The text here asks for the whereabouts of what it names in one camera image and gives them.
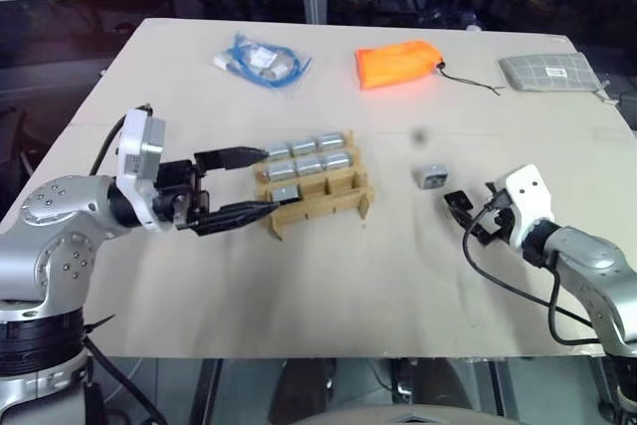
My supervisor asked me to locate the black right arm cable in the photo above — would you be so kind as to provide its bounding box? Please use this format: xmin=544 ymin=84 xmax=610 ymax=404
xmin=462 ymin=204 xmax=606 ymax=347

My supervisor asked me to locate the orange drawstring pouch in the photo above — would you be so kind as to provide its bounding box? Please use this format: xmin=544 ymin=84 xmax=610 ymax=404
xmin=354 ymin=39 xmax=507 ymax=98

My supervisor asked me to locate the loose silver metal block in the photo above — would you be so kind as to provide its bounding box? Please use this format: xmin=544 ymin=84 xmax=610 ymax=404
xmin=412 ymin=161 xmax=448 ymax=191

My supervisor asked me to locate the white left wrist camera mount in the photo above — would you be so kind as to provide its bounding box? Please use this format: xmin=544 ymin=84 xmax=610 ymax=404
xmin=114 ymin=106 xmax=168 ymax=235

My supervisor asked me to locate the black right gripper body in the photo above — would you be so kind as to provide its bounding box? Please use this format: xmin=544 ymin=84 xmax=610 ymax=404
xmin=476 ymin=183 xmax=517 ymax=247

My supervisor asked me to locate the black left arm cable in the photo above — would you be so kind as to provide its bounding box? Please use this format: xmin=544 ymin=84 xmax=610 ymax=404
xmin=88 ymin=113 xmax=129 ymax=178

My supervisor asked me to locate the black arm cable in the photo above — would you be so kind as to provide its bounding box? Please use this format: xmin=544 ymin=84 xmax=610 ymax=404
xmin=88 ymin=113 xmax=129 ymax=178
xmin=462 ymin=204 xmax=606 ymax=347

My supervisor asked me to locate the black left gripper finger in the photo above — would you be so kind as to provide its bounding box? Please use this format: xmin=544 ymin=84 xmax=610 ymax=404
xmin=188 ymin=199 xmax=283 ymax=238
xmin=193 ymin=145 xmax=271 ymax=171

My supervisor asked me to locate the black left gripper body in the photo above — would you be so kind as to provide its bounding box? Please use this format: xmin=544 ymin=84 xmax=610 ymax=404
xmin=151 ymin=158 xmax=211 ymax=232

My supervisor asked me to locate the cardboard divider tray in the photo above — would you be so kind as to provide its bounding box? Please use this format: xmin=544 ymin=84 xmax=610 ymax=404
xmin=253 ymin=129 xmax=376 ymax=242

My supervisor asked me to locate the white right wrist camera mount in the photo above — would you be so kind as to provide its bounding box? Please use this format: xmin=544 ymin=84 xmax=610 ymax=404
xmin=490 ymin=163 xmax=556 ymax=250

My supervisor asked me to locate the grey checked fabric pouch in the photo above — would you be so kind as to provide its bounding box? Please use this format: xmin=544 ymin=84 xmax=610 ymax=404
xmin=498 ymin=52 xmax=621 ymax=108

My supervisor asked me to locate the bagged blue cable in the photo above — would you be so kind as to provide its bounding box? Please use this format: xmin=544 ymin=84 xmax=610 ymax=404
xmin=212 ymin=31 xmax=315 ymax=94

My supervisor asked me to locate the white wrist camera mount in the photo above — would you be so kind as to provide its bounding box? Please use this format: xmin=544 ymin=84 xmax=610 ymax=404
xmin=490 ymin=163 xmax=556 ymax=250
xmin=114 ymin=106 xmax=168 ymax=235

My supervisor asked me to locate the black table leg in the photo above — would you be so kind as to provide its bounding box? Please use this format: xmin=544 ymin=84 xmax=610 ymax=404
xmin=197 ymin=357 xmax=226 ymax=425

